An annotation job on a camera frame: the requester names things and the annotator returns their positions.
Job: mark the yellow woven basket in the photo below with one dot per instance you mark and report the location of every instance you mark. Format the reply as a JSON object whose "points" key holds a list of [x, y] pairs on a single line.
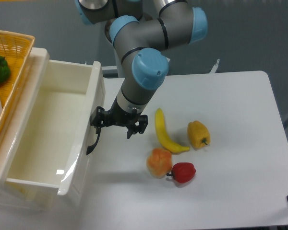
{"points": [[16, 48]]}

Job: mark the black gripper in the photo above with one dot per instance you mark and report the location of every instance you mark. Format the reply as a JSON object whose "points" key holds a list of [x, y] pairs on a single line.
{"points": [[134, 122]]}

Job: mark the white drawer cabinet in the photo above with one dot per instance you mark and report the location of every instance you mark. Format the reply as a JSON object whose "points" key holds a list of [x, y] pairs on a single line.
{"points": [[12, 193]]}

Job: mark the yellow banana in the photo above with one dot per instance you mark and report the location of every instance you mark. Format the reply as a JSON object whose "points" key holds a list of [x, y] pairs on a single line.
{"points": [[163, 137]]}

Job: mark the orange bread roll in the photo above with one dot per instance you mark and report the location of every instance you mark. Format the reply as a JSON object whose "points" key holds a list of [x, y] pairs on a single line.
{"points": [[159, 162]]}

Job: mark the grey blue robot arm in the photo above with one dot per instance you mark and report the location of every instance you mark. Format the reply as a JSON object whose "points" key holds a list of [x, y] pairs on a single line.
{"points": [[139, 44]]}

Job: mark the yellow bell pepper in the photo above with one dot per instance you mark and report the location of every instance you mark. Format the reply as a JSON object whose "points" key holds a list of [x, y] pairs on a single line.
{"points": [[198, 134]]}

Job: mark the red bell pepper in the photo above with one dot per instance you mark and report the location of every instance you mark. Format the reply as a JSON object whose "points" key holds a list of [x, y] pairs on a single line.
{"points": [[182, 172]]}

